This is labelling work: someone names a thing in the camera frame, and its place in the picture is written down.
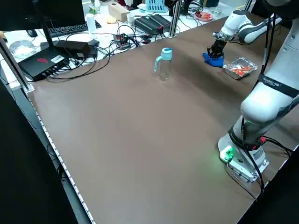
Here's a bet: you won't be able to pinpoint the black monitor stand pole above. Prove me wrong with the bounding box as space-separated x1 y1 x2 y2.
32 0 57 51

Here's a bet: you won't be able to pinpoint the glass bowl white contents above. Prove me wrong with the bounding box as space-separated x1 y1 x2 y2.
9 40 36 59

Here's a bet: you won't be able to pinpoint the black box red logo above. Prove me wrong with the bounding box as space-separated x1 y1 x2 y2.
17 45 71 82

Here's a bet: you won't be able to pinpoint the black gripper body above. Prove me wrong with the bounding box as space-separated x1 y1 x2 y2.
209 39 228 51

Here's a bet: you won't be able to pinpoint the large black power adapter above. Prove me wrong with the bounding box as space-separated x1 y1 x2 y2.
54 40 91 59

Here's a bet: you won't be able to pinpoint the blue dishcloth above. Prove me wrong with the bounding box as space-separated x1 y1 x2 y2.
202 52 225 68

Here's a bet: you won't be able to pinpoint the black monitor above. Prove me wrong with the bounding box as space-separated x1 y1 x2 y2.
0 0 86 31

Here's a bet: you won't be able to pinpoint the white bottle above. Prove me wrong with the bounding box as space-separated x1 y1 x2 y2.
85 13 97 33

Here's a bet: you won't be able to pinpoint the black keyboard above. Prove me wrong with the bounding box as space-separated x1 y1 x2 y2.
48 23 89 38

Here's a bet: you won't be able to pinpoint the black ribbed power supply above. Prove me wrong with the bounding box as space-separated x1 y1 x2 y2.
148 14 171 30
134 16 162 33

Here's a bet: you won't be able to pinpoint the grey hub orange ports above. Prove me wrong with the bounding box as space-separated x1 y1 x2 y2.
113 33 132 47

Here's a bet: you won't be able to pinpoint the cardboard box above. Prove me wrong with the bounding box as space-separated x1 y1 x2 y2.
108 3 130 21

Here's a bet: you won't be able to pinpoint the red plate with food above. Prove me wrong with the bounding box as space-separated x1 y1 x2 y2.
195 11 214 21

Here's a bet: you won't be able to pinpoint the aluminium frame profile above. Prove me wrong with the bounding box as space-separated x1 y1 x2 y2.
0 36 35 93

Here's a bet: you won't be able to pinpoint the light blue basket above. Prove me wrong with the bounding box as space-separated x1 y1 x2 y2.
145 0 169 13

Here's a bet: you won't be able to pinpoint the clear seasoning bottle teal lid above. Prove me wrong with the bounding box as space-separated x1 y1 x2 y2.
154 47 173 81

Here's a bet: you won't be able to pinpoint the black base cable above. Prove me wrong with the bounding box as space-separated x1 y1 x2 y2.
225 136 294 201

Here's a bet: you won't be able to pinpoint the orange food skewers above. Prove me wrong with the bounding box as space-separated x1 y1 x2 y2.
230 66 252 76

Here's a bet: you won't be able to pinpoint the aluminium post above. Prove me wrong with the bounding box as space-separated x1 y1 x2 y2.
168 0 182 38

